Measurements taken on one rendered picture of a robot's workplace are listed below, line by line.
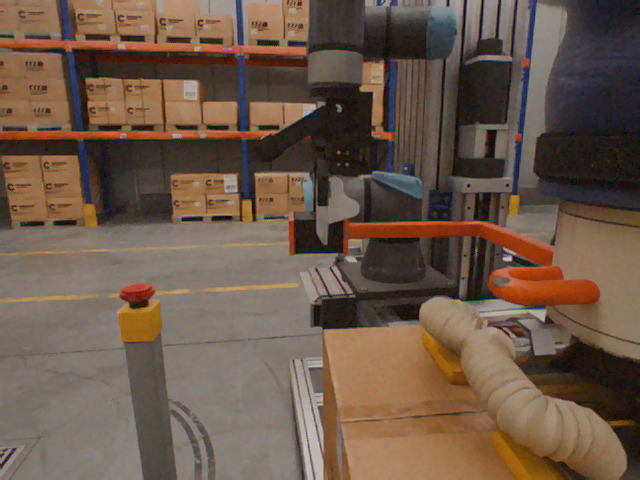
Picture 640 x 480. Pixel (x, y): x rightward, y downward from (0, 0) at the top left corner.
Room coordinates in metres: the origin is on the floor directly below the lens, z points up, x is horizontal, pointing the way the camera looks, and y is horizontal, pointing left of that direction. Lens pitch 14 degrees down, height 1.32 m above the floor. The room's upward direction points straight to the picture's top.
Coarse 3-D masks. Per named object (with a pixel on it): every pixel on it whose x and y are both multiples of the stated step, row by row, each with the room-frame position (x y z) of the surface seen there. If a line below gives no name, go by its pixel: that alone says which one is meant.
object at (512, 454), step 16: (496, 432) 0.29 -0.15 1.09; (624, 432) 0.27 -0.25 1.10; (496, 448) 0.28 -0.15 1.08; (512, 448) 0.27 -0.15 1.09; (528, 448) 0.26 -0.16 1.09; (624, 448) 0.26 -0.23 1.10; (512, 464) 0.26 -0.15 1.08; (528, 464) 0.25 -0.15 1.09; (544, 464) 0.25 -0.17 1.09; (560, 464) 0.24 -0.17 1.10
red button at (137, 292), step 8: (128, 288) 0.78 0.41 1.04; (136, 288) 0.78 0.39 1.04; (144, 288) 0.78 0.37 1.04; (152, 288) 0.80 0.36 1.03; (120, 296) 0.76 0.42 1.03; (128, 296) 0.75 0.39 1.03; (136, 296) 0.75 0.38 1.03; (144, 296) 0.76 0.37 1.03; (152, 296) 0.79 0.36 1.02; (136, 304) 0.77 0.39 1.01; (144, 304) 0.78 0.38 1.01
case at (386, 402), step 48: (336, 336) 0.50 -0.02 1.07; (384, 336) 0.50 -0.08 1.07; (336, 384) 0.38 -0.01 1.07; (384, 384) 0.38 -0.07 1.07; (432, 384) 0.38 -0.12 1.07; (576, 384) 0.38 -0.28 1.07; (336, 432) 0.35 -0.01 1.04; (384, 432) 0.31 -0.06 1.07; (432, 432) 0.31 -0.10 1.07; (480, 432) 0.31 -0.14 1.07
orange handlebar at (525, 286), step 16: (352, 224) 0.58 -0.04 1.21; (368, 224) 0.58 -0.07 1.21; (384, 224) 0.58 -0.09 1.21; (400, 224) 0.59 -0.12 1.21; (416, 224) 0.59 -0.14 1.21; (432, 224) 0.59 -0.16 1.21; (448, 224) 0.59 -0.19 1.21; (464, 224) 0.59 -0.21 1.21; (480, 224) 0.59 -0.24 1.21; (496, 240) 0.54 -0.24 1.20; (512, 240) 0.50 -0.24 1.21; (528, 240) 0.47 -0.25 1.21; (528, 256) 0.46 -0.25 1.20; (544, 256) 0.43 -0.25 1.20; (496, 272) 0.35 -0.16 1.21; (512, 272) 0.35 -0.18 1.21; (528, 272) 0.35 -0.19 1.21; (544, 272) 0.35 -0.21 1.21; (560, 272) 0.35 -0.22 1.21; (496, 288) 0.33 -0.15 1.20; (512, 288) 0.32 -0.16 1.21; (528, 288) 0.31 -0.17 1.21; (544, 288) 0.31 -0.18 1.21; (560, 288) 0.31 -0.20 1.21; (576, 288) 0.31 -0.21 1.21; (592, 288) 0.31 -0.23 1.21; (528, 304) 0.31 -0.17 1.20; (544, 304) 0.31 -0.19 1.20; (560, 304) 0.31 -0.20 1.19
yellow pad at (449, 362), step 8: (512, 320) 0.44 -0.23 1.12; (424, 336) 0.47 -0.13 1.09; (424, 344) 0.47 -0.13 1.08; (432, 344) 0.44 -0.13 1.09; (440, 344) 0.44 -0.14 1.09; (432, 352) 0.44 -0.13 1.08; (440, 352) 0.42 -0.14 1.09; (448, 352) 0.42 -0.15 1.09; (440, 360) 0.41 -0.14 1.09; (448, 360) 0.40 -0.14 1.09; (456, 360) 0.40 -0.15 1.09; (440, 368) 0.41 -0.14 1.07; (448, 368) 0.39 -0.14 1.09; (456, 368) 0.38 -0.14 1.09; (448, 376) 0.39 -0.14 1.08; (456, 376) 0.38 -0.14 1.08; (464, 376) 0.38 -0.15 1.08
